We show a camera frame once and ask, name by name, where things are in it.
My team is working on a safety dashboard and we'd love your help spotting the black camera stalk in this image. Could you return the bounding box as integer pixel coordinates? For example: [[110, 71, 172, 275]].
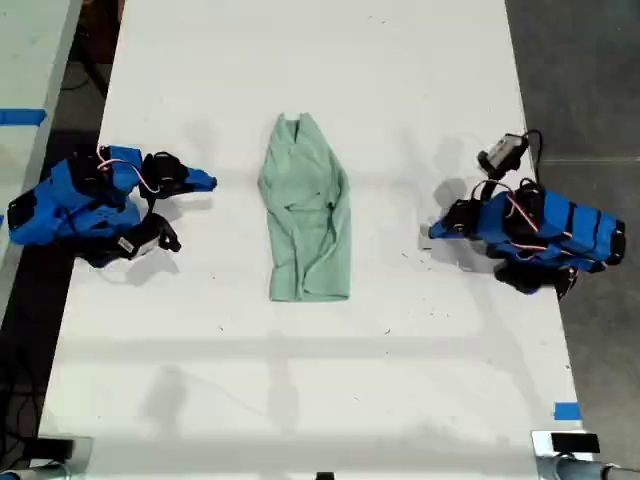
[[148, 213, 183, 253]]

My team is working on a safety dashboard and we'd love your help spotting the long blue tape strip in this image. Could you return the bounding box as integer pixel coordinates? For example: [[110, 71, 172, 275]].
[[0, 108, 48, 127]]

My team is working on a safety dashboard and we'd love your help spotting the silver table clamp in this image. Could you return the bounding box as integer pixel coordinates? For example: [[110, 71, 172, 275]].
[[0, 435, 95, 480], [530, 429, 640, 480]]

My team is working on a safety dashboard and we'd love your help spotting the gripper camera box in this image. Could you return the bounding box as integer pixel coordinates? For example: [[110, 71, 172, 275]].
[[116, 227, 153, 262], [477, 132, 529, 175]]

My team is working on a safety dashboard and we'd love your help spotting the grey side table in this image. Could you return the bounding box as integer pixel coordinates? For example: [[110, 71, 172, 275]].
[[0, 0, 84, 316]]

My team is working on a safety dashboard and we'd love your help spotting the pale green T-shirt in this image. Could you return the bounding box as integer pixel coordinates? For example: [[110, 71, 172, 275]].
[[257, 112, 354, 303]]

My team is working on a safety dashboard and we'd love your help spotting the short blue tape strip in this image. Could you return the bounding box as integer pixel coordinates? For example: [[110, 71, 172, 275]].
[[553, 401, 583, 422]]

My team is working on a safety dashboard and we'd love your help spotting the small black box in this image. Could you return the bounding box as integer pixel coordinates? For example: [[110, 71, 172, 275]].
[[549, 432, 601, 455], [35, 436, 77, 459]]

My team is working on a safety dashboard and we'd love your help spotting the black camera cable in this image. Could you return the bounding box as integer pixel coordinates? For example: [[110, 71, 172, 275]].
[[519, 129, 546, 187]]

